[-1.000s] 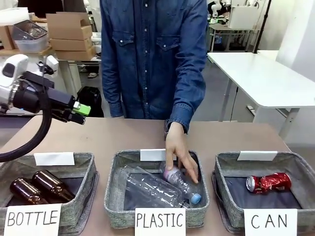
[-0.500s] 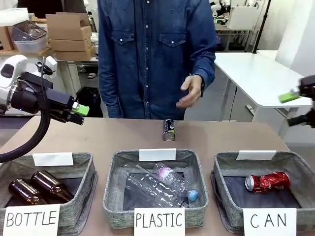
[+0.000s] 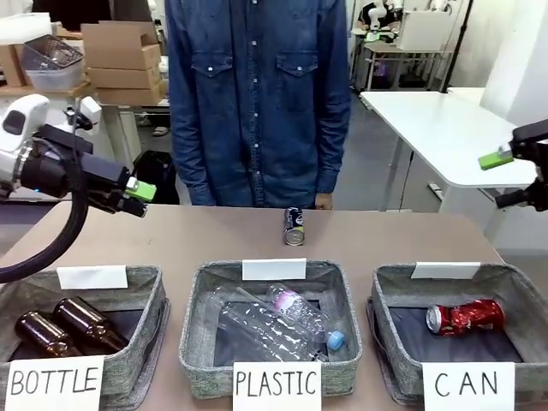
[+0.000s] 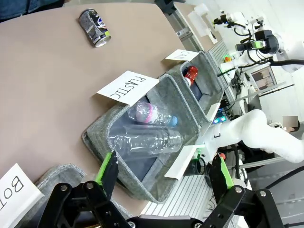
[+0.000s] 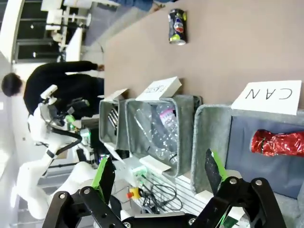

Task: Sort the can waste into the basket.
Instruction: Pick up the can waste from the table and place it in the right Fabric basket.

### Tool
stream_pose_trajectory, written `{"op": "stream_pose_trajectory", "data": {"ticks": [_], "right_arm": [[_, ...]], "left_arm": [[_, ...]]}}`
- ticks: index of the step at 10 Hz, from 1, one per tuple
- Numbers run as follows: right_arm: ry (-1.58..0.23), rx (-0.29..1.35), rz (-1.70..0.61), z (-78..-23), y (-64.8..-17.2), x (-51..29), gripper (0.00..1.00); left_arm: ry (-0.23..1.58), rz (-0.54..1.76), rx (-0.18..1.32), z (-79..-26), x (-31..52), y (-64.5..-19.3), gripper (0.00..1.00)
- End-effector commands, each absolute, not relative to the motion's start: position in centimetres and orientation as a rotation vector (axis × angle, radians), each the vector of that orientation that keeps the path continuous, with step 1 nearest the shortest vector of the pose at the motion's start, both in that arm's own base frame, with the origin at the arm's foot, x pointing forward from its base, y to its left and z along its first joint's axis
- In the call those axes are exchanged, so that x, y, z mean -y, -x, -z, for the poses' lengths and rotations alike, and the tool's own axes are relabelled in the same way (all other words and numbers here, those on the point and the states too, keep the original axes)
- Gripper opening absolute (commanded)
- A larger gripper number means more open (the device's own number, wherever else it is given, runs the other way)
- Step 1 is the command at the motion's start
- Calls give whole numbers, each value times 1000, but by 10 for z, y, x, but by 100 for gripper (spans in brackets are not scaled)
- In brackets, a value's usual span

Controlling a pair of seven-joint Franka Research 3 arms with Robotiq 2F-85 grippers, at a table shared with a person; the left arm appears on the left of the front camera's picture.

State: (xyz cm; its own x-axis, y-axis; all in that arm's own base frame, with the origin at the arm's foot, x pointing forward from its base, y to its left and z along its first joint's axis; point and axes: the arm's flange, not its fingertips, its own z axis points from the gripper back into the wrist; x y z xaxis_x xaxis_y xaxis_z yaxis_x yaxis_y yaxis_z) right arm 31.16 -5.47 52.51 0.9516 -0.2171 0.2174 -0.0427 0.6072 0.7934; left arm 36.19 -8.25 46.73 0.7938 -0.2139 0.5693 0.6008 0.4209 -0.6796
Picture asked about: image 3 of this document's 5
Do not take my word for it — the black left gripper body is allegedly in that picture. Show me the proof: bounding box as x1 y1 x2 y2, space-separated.
19 146 131 203

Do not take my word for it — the brown glass bottle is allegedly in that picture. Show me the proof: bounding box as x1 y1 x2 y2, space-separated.
14 311 83 359
52 297 130 354

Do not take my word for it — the crushed red soda can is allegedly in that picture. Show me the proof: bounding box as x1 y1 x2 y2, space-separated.
425 298 507 337

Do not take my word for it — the clear plastic bottle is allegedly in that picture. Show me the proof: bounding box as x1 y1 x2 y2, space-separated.
208 285 331 364

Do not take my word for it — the pink-label blue-cap plastic bottle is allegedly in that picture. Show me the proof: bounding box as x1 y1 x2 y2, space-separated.
265 282 348 351

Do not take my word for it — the person right forearm denim sleeve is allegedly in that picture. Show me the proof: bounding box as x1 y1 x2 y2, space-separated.
168 106 217 207

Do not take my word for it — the person left forearm denim sleeve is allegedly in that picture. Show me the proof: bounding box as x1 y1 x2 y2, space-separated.
314 106 353 199

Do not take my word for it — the grey fabric basket labelled bottle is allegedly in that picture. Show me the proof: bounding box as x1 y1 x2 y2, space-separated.
0 265 171 411

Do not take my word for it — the metal mesh basket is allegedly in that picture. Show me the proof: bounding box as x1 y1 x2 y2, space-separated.
21 35 85 74

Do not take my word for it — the black drink can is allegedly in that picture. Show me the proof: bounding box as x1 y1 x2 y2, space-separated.
283 206 307 247

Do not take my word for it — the grey fabric basket labelled can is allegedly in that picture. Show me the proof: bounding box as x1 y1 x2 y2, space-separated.
366 262 548 407

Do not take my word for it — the paper label reading CAN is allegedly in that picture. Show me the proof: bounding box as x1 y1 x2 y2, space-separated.
421 361 516 411

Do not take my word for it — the grey fabric basket labelled plastic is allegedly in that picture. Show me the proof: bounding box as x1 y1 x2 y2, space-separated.
178 259 364 400

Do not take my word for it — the black bag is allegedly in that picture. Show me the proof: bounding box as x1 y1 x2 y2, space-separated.
134 149 181 206

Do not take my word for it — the blank white card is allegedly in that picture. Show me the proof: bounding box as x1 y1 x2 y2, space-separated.
410 261 482 281
241 258 308 282
57 265 129 290

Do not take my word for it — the wooden-top side table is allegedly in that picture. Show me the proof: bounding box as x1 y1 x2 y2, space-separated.
0 80 108 129

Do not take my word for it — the large white table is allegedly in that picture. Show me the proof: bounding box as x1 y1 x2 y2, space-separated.
358 90 548 215

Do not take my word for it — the clear plastic storage bin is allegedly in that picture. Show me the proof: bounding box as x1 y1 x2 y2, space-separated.
25 63 85 92

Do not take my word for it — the closed flat cardboard box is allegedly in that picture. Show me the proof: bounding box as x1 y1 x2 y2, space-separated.
95 80 170 106
84 44 163 71
86 65 164 91

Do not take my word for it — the small cardboard box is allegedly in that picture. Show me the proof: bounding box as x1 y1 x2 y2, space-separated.
0 44 27 88

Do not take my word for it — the person torso in denim shirt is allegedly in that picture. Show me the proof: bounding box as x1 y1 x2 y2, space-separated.
164 0 353 211

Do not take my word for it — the white foam block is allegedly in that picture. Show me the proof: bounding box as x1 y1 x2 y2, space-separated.
0 11 55 45

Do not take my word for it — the open cardboard box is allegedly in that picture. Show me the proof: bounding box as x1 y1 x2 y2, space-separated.
80 20 163 69

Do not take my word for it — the white equipment box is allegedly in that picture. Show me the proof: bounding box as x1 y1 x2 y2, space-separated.
396 9 456 51

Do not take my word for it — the paper label reading BOTTLE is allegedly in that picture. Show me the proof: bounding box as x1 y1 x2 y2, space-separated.
6 354 106 411

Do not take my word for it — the paper label reading PLASTIC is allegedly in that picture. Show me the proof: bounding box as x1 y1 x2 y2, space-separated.
232 361 323 411

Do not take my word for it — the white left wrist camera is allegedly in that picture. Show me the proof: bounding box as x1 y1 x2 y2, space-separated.
63 95 104 130

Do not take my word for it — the metal-frame background table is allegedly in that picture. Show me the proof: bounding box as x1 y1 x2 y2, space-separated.
351 39 456 92

